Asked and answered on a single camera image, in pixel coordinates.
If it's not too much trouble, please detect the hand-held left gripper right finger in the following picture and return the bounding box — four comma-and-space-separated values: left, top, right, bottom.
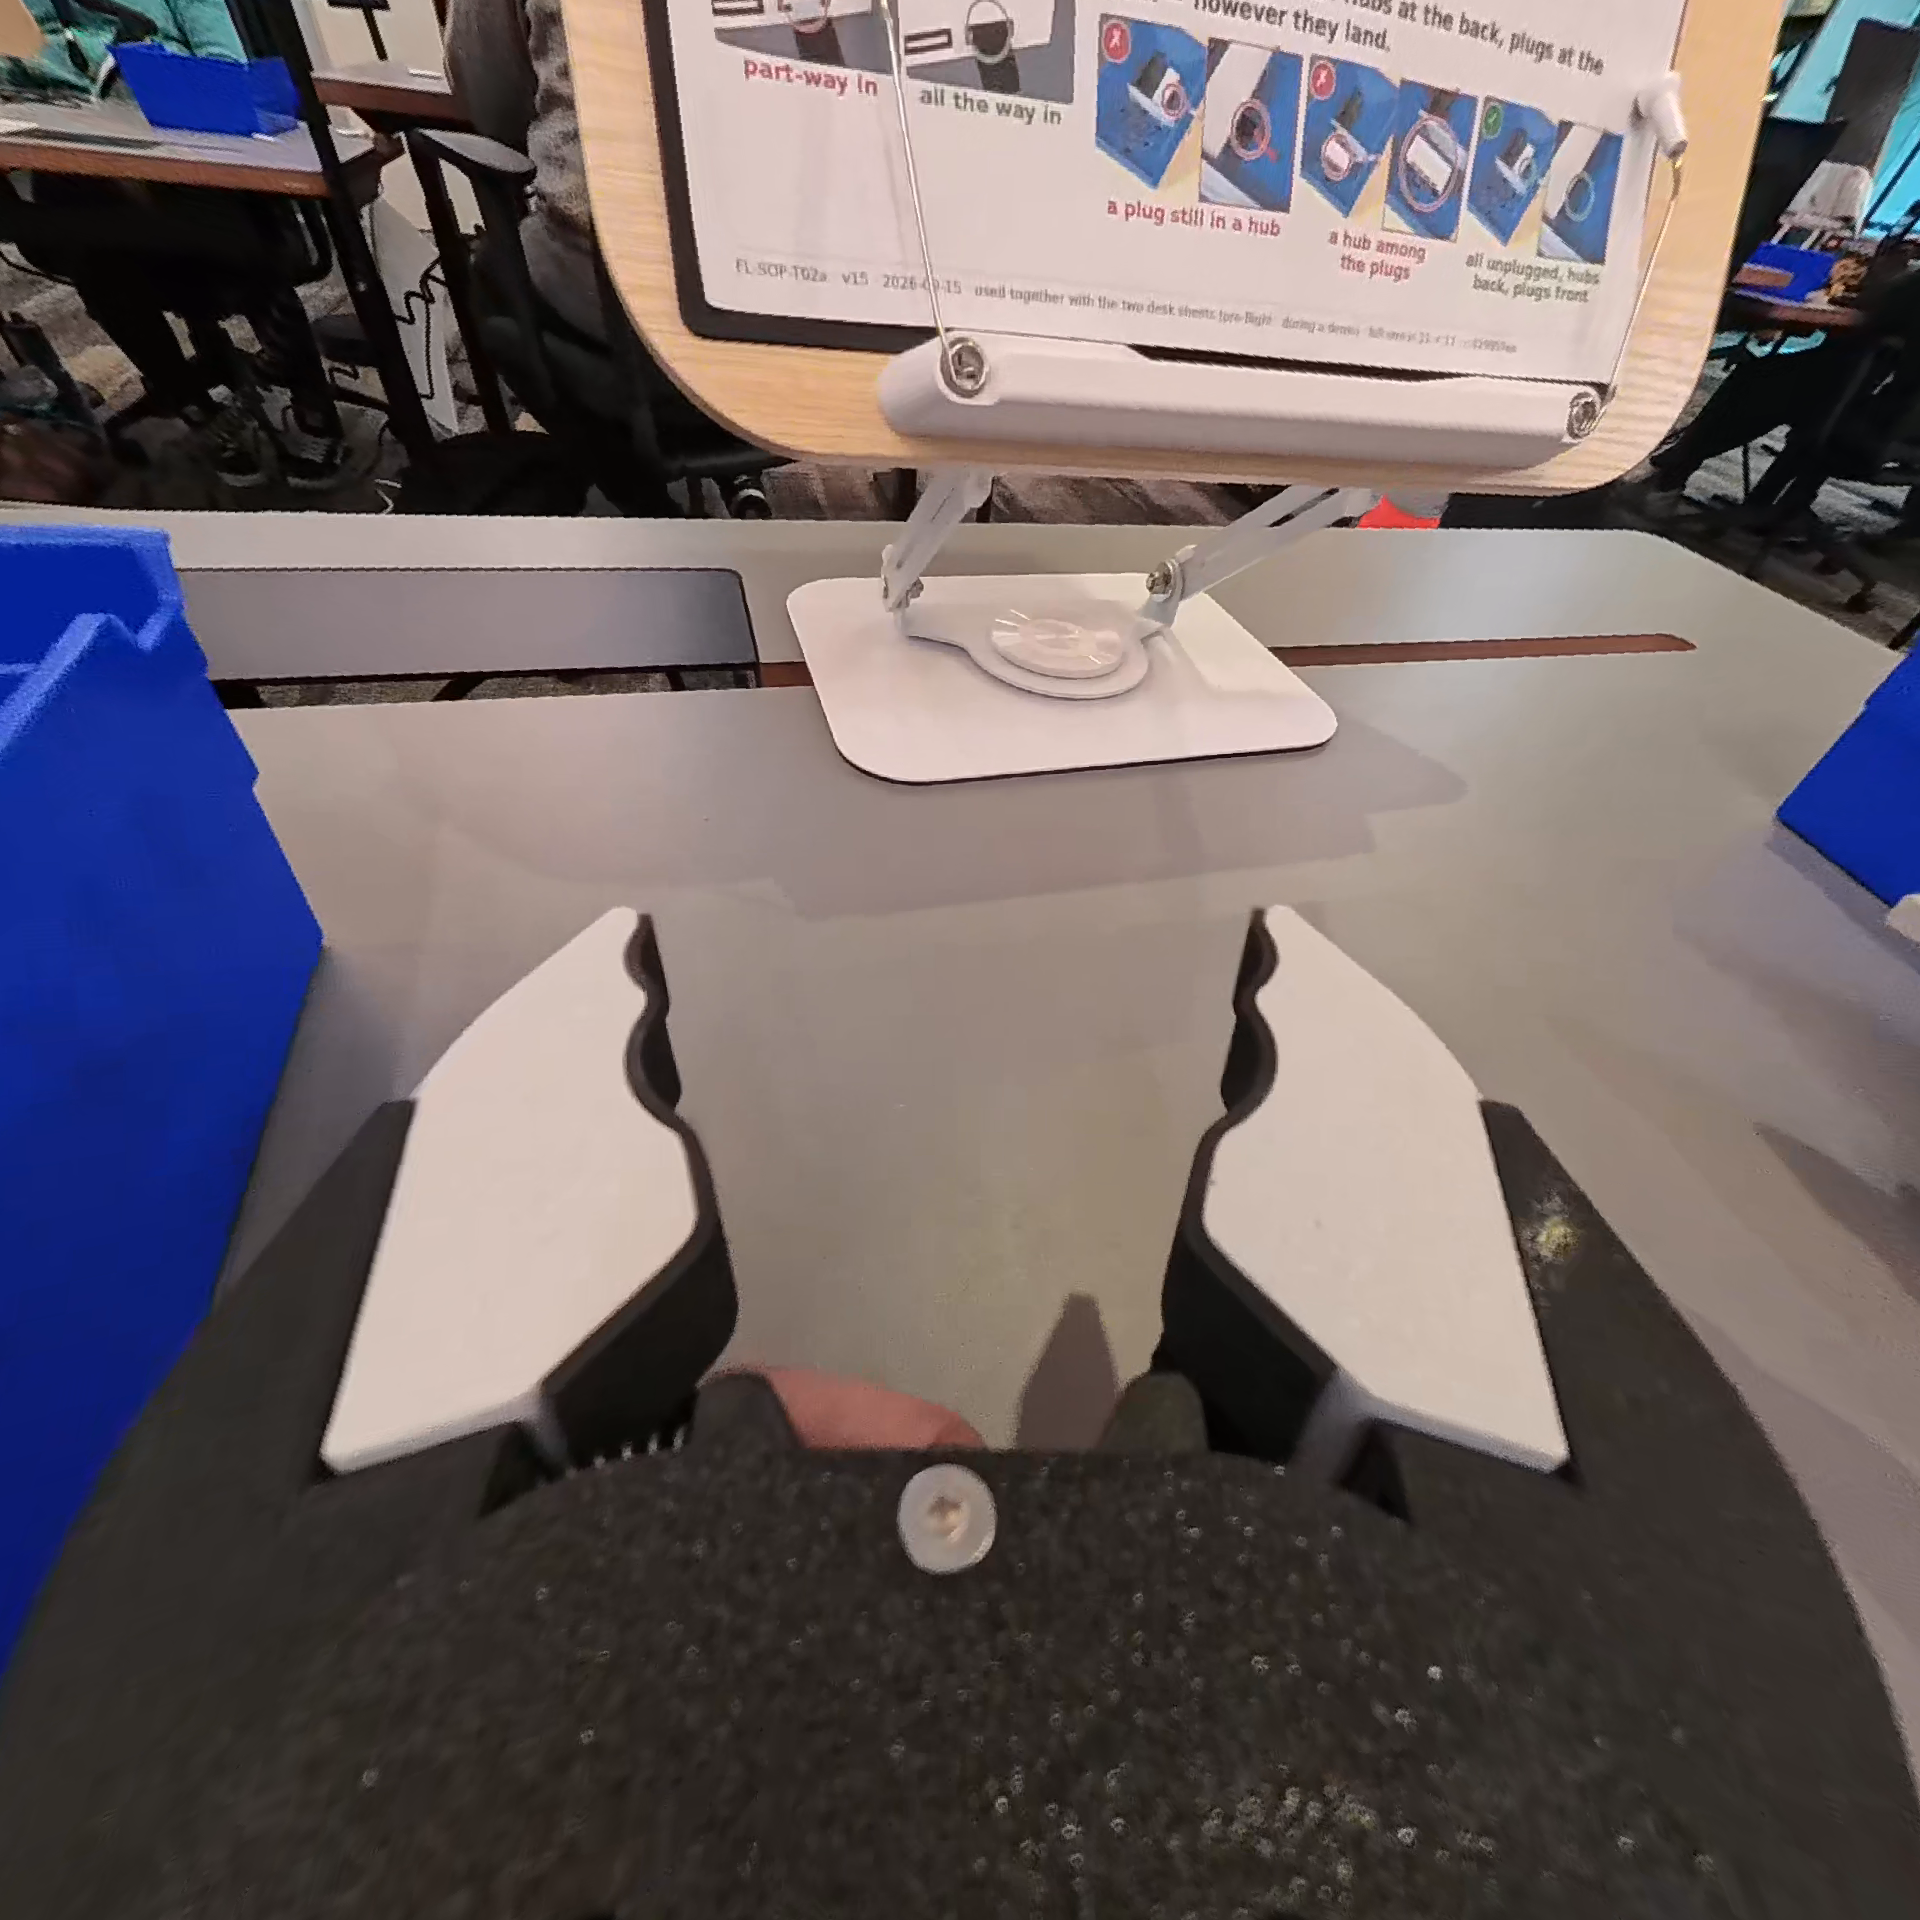
1151, 904, 1572, 1470

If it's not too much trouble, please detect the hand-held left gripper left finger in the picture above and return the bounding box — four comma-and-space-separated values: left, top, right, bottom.
320, 904, 741, 1480

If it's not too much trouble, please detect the blue plastic bin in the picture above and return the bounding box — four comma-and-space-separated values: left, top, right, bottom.
113, 42, 303, 140
1777, 644, 1920, 911
0, 524, 326, 1671

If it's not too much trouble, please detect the black office chair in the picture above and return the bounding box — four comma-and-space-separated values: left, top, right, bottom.
406, 126, 782, 522

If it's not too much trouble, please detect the printed instruction sheet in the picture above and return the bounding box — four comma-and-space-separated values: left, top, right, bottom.
660, 0, 1691, 387

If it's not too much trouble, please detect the grey table with wooden edge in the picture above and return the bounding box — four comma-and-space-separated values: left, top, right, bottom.
0, 89, 402, 206

